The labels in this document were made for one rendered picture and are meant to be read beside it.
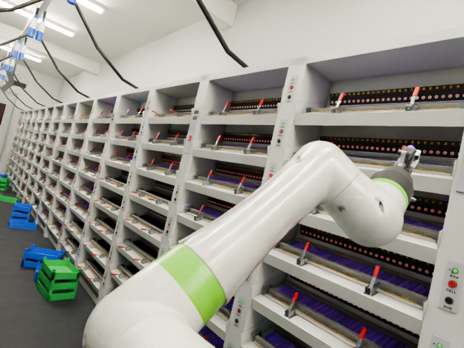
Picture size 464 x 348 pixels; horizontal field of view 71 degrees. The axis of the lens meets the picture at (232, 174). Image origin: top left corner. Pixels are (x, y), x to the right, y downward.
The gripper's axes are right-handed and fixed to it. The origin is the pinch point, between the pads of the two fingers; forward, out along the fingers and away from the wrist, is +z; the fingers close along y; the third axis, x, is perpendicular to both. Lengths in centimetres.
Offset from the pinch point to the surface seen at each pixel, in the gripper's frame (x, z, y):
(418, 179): 2.0, 8.7, 8.9
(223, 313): -60, -9, 89
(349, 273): -10.2, 0.4, 44.8
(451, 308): 18.0, -10.6, 32.9
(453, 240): 14.2, -1.4, 19.2
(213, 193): -86, 17, 46
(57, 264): -236, -15, 148
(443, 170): 7.0, 15.8, 7.3
